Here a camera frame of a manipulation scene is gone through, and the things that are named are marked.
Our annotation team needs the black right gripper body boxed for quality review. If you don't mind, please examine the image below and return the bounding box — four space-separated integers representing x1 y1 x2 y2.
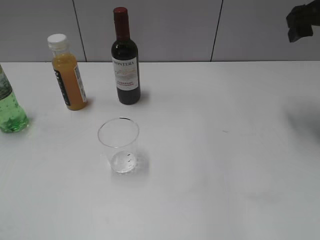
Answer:
286 0 320 43

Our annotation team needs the transparent plastic cup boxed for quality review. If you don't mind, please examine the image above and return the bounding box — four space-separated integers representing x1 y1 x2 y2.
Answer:
97 116 140 174

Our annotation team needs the green sprite bottle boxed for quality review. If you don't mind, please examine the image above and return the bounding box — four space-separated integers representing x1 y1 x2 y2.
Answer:
0 66 29 133

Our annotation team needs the dark red wine bottle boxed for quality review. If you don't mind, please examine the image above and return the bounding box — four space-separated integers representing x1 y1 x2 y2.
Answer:
111 7 141 105

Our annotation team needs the orange juice bottle white cap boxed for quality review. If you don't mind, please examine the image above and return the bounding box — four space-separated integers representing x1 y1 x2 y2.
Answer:
47 33 87 111

